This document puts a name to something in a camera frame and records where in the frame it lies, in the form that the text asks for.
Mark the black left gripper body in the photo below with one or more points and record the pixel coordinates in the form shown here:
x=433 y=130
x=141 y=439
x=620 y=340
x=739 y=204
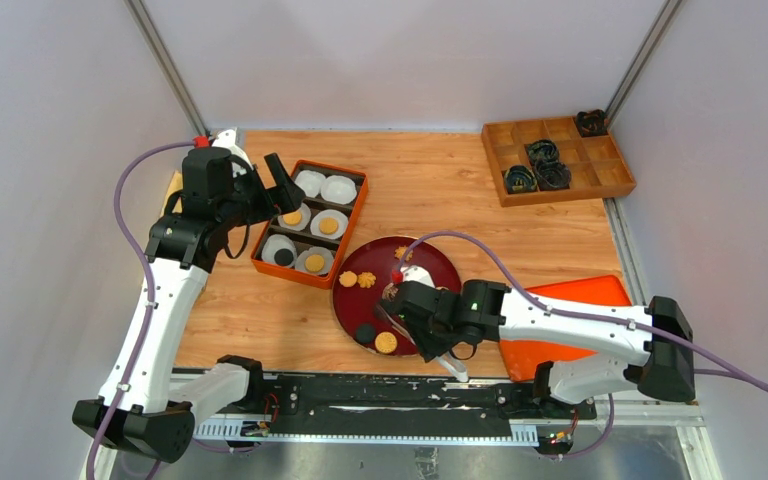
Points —
x=249 y=202

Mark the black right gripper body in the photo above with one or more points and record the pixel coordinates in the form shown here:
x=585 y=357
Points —
x=433 y=340

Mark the dotted round biscuit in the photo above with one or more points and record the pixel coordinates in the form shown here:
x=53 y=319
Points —
x=293 y=219
x=315 y=263
x=385 y=343
x=328 y=225

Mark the black chocolate cookie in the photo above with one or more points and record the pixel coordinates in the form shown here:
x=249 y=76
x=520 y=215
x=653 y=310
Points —
x=365 y=334
x=284 y=257

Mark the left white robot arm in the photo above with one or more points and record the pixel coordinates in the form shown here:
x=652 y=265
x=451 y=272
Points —
x=136 y=410

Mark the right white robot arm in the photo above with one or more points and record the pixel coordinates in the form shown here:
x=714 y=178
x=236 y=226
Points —
x=634 y=347

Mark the white paper cup top-left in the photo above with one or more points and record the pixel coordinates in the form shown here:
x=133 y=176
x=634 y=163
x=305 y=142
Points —
x=310 y=182

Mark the white paper cup middle-left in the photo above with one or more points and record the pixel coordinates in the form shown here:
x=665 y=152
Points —
x=307 y=218

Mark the yellow blue cloth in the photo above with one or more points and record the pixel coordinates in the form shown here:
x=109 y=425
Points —
x=175 y=185

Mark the white paper cup top-right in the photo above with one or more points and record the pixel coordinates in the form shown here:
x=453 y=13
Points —
x=338 y=189

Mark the orange cookie box tray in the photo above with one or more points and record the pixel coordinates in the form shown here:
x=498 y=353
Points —
x=305 y=239

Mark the white paper cup bottom-left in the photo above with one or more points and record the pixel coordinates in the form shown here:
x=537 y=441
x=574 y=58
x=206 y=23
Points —
x=274 y=242

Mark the white paper cup middle-right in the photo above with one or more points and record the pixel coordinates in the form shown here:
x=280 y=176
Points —
x=341 y=217

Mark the white paper cup bottom-right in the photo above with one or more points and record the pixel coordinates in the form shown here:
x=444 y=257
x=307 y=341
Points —
x=328 y=254

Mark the flower butter cookie upper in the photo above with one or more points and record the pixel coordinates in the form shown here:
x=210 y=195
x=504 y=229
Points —
x=403 y=253

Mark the flower butter cookie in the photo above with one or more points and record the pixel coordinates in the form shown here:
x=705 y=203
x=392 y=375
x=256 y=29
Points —
x=366 y=280
x=403 y=253

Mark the flower butter cookie left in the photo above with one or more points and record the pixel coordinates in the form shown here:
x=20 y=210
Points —
x=366 y=280

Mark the dark red round plate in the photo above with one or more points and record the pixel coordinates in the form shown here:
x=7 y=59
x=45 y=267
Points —
x=354 y=306

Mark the orange box lid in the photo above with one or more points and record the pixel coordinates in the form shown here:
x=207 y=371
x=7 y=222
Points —
x=522 y=357

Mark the plain round butter cookie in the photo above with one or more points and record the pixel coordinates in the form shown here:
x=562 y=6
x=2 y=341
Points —
x=348 y=279

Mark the rolled dark patterned tie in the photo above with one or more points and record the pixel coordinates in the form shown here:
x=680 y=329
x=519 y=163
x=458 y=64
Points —
x=542 y=150
x=519 y=179
x=591 y=123
x=552 y=175

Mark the wooden compartment organizer box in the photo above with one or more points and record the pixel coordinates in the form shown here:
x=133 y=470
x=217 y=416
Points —
x=596 y=164

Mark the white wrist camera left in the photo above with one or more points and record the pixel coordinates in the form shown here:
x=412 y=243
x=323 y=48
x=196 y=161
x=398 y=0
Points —
x=231 y=140

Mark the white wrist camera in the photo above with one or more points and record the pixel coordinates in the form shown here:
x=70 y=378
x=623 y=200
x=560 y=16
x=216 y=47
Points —
x=231 y=140
x=418 y=274

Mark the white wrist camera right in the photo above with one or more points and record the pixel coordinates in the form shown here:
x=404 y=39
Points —
x=418 y=274

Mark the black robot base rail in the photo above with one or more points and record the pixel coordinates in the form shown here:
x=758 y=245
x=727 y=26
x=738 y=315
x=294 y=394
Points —
x=304 y=407

